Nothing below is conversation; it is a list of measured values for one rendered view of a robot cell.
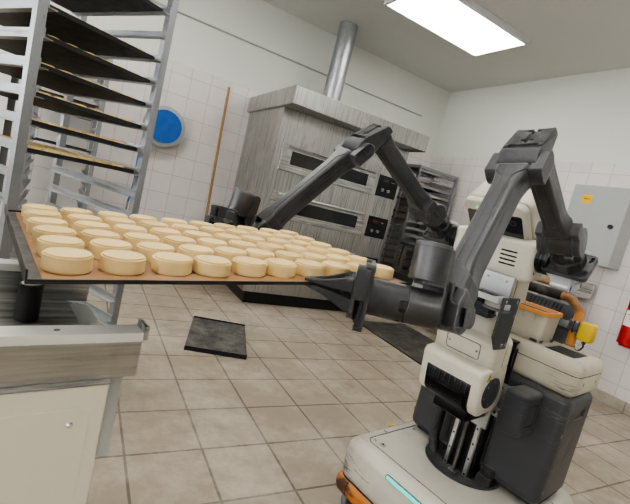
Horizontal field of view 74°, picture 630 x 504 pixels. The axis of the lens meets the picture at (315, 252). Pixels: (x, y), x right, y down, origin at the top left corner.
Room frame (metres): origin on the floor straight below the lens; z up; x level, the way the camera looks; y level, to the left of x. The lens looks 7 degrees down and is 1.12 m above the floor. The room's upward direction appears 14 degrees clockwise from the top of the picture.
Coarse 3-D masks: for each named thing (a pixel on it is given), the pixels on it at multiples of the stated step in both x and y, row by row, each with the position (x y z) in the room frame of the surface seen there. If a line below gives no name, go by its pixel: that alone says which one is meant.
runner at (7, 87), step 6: (0, 84) 1.45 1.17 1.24; (6, 84) 1.43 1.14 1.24; (12, 84) 1.41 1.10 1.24; (18, 84) 1.39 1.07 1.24; (0, 90) 1.45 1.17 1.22; (6, 90) 1.43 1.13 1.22; (12, 90) 1.41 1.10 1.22; (18, 90) 1.39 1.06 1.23; (36, 90) 1.34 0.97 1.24; (36, 96) 1.34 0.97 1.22
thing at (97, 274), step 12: (24, 228) 0.60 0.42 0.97; (36, 264) 0.45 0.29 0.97; (96, 264) 0.49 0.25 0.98; (48, 276) 0.42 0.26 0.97; (60, 276) 0.42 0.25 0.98; (72, 276) 0.43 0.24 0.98; (84, 276) 0.44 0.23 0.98; (96, 276) 0.45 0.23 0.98; (108, 276) 0.46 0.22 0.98; (120, 276) 0.46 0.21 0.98; (132, 276) 0.47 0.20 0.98; (144, 276) 0.48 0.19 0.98; (156, 276) 0.49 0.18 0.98; (168, 276) 0.50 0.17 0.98; (192, 276) 0.52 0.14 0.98; (204, 276) 0.54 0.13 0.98; (228, 276) 0.56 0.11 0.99; (240, 276) 0.57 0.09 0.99; (264, 276) 0.60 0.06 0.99; (300, 276) 0.65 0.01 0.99
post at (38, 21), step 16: (48, 0) 1.33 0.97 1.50; (32, 16) 1.32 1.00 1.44; (32, 32) 1.31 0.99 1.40; (32, 48) 1.31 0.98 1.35; (32, 64) 1.32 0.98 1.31; (32, 80) 1.33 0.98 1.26; (32, 96) 1.33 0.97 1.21; (16, 112) 1.32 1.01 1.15; (16, 128) 1.32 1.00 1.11; (16, 144) 1.31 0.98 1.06; (16, 160) 1.32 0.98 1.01; (16, 176) 1.32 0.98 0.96; (16, 192) 1.33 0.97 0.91; (16, 208) 1.34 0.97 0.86; (0, 224) 1.32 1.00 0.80; (0, 240) 1.31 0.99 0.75; (0, 256) 1.32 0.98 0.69
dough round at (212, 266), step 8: (200, 256) 0.56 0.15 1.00; (208, 256) 0.57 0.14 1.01; (216, 256) 0.58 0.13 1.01; (200, 264) 0.54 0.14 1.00; (208, 264) 0.53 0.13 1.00; (216, 264) 0.54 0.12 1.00; (224, 264) 0.55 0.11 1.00; (200, 272) 0.54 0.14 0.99; (208, 272) 0.54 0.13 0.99; (216, 272) 0.54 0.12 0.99; (224, 272) 0.55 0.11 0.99
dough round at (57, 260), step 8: (48, 248) 0.45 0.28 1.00; (56, 248) 0.45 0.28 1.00; (64, 248) 0.46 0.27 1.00; (72, 248) 0.47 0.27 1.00; (48, 256) 0.43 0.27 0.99; (56, 256) 0.43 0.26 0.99; (64, 256) 0.43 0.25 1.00; (72, 256) 0.44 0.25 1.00; (80, 256) 0.44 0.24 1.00; (88, 256) 0.45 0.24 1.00; (40, 264) 0.43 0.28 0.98; (48, 264) 0.43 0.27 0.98; (56, 264) 0.43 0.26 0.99; (64, 264) 0.43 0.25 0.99; (72, 264) 0.43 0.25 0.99; (80, 264) 0.44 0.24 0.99; (88, 264) 0.45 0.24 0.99; (48, 272) 0.43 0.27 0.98; (56, 272) 0.43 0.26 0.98; (64, 272) 0.43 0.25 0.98; (72, 272) 0.43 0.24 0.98; (80, 272) 0.44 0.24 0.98; (88, 272) 0.45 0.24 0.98
